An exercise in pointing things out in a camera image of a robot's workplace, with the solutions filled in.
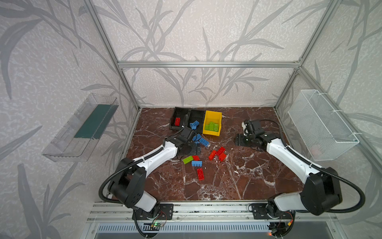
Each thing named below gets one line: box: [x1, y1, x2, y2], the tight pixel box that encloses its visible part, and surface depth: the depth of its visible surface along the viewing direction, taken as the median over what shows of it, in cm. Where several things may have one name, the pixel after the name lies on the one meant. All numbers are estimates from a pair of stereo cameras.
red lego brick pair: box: [208, 146, 226, 161], surface depth 95 cm
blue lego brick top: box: [189, 119, 200, 130], surface depth 106 cm
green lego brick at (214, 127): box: [208, 123, 219, 132], surface depth 107 cm
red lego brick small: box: [218, 152, 227, 162], surface depth 93 cm
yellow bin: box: [202, 110, 222, 137], surface depth 108 cm
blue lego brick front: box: [191, 160, 203, 167], surface depth 90 cm
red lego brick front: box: [196, 167, 205, 181], surface depth 86 cm
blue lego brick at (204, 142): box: [199, 137, 210, 147], surface depth 101 cm
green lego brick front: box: [182, 155, 194, 165], surface depth 93 cm
